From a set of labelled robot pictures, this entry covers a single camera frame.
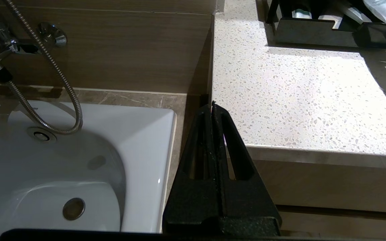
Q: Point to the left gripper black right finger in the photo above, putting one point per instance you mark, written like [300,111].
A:
[250,207]

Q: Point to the beige flat packet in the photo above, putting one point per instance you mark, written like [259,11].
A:
[330,20]

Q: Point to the black box drawer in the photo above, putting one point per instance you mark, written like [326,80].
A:
[313,33]

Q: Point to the white bathtub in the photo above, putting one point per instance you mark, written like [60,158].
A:
[129,150]

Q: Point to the wooden vanity cabinet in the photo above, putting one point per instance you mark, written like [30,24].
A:
[330,187]

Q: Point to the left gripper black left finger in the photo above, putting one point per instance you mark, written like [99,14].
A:
[186,207]

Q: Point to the long packet large green label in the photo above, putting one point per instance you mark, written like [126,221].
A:
[352,13]

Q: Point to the bathtub drain plug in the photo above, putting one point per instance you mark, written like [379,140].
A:
[74,209]

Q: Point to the long packet small green mark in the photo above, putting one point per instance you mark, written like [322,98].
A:
[380,8]

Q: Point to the white tube packet green label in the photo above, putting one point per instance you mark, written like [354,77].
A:
[300,14]

